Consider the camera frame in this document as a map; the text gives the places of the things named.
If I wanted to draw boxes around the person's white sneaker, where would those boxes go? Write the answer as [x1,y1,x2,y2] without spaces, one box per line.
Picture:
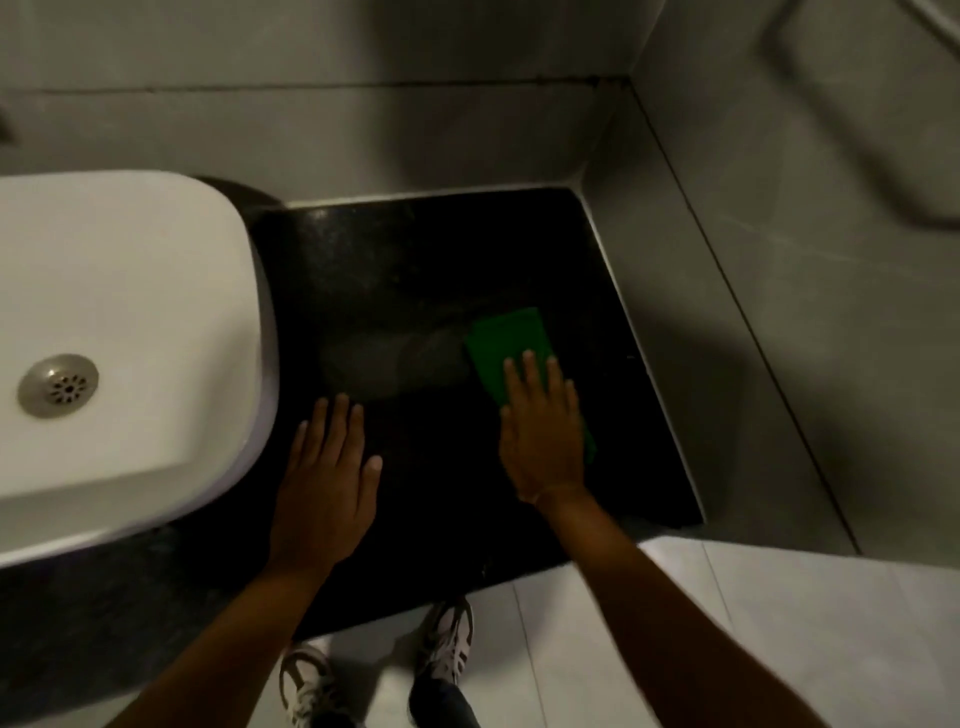
[278,643,348,728]
[414,597,476,685]

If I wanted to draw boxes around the person's right white sneaker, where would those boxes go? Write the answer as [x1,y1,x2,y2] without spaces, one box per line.
[414,597,476,685]

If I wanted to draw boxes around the person's right hand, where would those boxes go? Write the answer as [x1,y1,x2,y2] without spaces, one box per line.
[498,349,588,507]

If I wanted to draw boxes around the green scouring pad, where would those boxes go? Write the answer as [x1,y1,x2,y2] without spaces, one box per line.
[462,306,599,462]

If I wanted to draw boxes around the person's dark trouser leg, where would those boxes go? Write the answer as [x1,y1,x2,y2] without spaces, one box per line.
[407,673,483,728]

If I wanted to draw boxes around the round metal sink drain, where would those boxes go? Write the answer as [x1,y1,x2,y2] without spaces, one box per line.
[17,354,101,420]

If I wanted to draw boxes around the person's right forearm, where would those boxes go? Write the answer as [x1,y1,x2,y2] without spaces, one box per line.
[534,483,834,728]

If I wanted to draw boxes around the white ceramic sink basin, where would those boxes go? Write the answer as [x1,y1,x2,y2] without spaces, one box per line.
[0,170,282,570]

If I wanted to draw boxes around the person's left forearm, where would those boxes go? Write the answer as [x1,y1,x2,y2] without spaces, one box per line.
[101,553,354,728]

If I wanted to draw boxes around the person's left white sneaker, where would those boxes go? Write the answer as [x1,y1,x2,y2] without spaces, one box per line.
[278,643,348,728]

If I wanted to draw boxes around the person's left hand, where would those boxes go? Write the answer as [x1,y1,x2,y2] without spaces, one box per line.
[264,393,384,575]

